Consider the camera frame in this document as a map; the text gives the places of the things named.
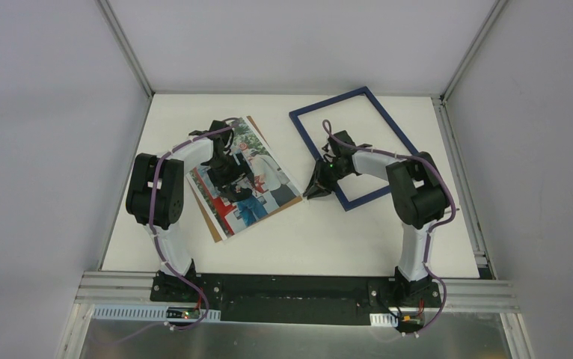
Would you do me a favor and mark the photo of people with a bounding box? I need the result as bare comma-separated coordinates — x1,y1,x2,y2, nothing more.
186,117,301,242

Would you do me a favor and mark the blue wooden photo frame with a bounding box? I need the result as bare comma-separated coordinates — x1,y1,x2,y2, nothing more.
289,86,420,212

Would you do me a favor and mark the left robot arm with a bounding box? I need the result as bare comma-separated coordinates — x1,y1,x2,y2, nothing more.
126,117,254,303

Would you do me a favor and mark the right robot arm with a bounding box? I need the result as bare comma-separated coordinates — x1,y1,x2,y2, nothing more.
304,131,455,307

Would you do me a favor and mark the clear acrylic glazing sheet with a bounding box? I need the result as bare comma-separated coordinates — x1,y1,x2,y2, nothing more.
187,117,301,242

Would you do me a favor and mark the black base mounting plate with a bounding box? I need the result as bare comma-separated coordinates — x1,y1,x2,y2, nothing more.
150,271,441,326

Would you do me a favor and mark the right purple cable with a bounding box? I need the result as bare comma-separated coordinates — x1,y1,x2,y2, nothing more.
321,120,458,338

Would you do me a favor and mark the right white cable duct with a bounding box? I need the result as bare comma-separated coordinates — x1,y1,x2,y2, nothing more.
369,313,399,328

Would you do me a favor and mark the white cable duct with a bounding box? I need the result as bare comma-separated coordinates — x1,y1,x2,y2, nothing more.
369,313,399,328
91,304,205,323

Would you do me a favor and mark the left white cable duct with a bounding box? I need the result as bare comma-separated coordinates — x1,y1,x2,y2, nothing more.
91,304,205,323

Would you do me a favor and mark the aluminium rail frame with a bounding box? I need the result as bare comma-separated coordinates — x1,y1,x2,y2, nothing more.
75,271,521,313

